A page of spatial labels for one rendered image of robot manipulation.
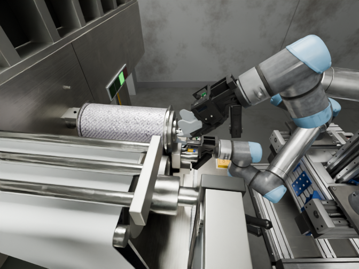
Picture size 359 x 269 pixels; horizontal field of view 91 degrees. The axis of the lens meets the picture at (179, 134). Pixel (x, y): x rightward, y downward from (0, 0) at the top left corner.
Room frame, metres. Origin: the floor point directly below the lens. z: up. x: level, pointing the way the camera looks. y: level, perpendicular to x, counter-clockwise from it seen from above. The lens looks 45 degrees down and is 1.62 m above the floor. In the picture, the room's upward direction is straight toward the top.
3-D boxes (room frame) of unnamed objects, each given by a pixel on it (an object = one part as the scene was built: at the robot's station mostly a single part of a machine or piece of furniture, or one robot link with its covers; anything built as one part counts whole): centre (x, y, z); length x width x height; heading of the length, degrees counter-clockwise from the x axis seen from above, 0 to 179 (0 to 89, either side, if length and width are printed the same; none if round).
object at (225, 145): (0.43, -0.16, 1.11); 0.08 x 0.05 x 0.08; 174
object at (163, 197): (0.14, 0.03, 1.34); 0.06 x 0.06 x 0.06; 84
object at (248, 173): (0.41, -0.25, 1.01); 0.11 x 0.08 x 0.11; 44
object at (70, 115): (0.43, 0.32, 1.28); 0.06 x 0.05 x 0.02; 84
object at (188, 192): (0.14, -0.03, 1.34); 0.06 x 0.03 x 0.03; 84
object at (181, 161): (0.36, -0.01, 1.05); 0.06 x 0.05 x 0.31; 84
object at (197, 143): (0.44, -0.09, 1.12); 0.12 x 0.08 x 0.09; 84
